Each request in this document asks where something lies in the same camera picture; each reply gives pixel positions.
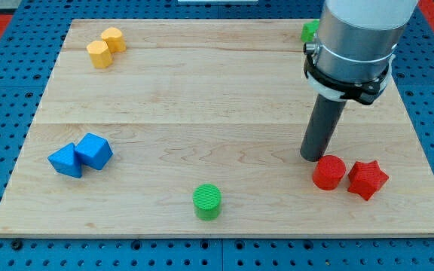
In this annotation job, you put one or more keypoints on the blue cube block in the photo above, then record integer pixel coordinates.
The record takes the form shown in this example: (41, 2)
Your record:
(94, 151)

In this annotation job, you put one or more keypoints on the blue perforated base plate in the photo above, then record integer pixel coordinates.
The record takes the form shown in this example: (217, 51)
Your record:
(29, 49)

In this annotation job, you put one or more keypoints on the red cylinder block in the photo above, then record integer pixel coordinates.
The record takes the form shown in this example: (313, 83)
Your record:
(328, 172)

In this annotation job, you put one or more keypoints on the wooden board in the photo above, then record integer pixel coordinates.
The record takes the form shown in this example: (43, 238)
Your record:
(193, 102)

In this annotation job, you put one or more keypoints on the green star block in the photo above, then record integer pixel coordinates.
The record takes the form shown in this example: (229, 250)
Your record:
(308, 31)

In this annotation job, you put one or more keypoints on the green cylinder block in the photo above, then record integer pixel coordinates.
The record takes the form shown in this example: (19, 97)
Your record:
(207, 200)

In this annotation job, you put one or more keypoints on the yellow heart block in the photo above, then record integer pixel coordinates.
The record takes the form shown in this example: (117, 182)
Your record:
(114, 38)

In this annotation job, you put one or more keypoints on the blue triangle block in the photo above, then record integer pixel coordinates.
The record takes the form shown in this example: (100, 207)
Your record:
(65, 161)

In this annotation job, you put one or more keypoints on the yellow hexagon block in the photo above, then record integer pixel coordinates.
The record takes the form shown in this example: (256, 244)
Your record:
(100, 54)

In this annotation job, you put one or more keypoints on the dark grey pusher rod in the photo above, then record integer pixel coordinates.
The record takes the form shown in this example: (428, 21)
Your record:
(323, 120)

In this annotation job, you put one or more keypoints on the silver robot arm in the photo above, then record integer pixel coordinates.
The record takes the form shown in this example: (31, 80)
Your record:
(351, 54)

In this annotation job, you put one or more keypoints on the red star block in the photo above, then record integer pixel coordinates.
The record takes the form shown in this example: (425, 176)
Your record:
(366, 179)

